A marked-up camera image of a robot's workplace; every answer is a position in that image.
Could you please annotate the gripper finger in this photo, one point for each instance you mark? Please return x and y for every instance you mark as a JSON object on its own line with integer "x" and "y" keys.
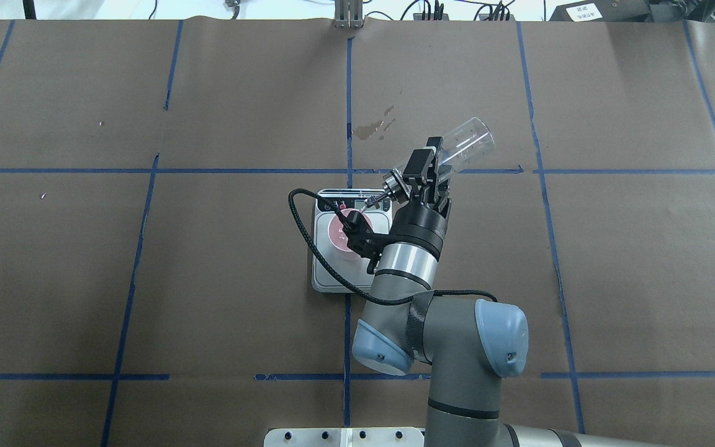
{"x": 440, "y": 191}
{"x": 421, "y": 168}

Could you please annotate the glass sauce bottle metal spout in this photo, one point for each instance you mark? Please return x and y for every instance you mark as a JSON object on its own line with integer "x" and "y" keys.
{"x": 465, "y": 144}

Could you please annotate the pink plastic cup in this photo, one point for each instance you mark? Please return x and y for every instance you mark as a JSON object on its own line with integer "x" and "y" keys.
{"x": 339, "y": 240}

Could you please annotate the grey digital kitchen scale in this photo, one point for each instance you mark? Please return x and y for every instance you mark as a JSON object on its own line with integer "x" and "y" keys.
{"x": 380, "y": 217}

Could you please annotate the black box white label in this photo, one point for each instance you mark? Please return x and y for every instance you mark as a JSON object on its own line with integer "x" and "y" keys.
{"x": 602, "y": 11}

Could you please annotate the brown paper table cover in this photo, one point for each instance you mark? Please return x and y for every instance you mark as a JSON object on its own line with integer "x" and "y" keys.
{"x": 154, "y": 289}

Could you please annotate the aluminium frame post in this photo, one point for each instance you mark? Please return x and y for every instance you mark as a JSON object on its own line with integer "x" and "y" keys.
{"x": 349, "y": 14}

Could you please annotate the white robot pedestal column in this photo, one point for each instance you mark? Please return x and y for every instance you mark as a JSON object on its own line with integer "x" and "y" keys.
{"x": 350, "y": 436}

